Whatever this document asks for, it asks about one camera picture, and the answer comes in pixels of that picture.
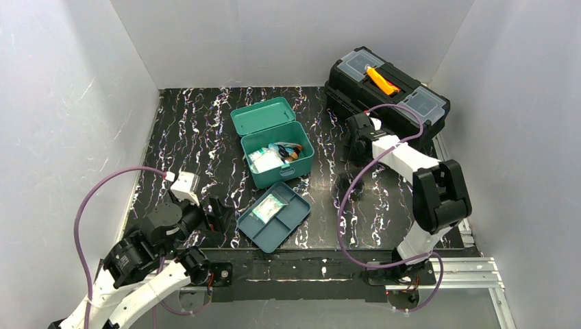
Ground green medicine box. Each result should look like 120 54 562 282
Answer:
230 97 314 188

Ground blue cotton swab pouch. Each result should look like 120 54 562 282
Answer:
268 143 295 158

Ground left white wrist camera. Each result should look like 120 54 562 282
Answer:
170 171 200 206

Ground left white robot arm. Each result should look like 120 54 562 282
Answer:
49 196 235 328

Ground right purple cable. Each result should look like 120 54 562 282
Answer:
336 103 445 314

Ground black toolbox orange handle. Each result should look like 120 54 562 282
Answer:
324 47 451 149

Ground white gauze pad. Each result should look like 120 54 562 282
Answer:
249 151 284 173

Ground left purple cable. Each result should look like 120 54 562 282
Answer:
73 166 176 329

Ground purple cable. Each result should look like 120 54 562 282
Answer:
336 103 445 314
73 166 176 329

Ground dark teal tray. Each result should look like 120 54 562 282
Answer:
237 182 311 254

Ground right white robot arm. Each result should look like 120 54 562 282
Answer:
338 113 472 276

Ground black handled scissors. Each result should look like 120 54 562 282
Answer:
277 145 292 163

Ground brown medicine bottle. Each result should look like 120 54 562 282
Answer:
285 145 302 162

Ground green bandage packet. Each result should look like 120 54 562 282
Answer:
252 194 288 224

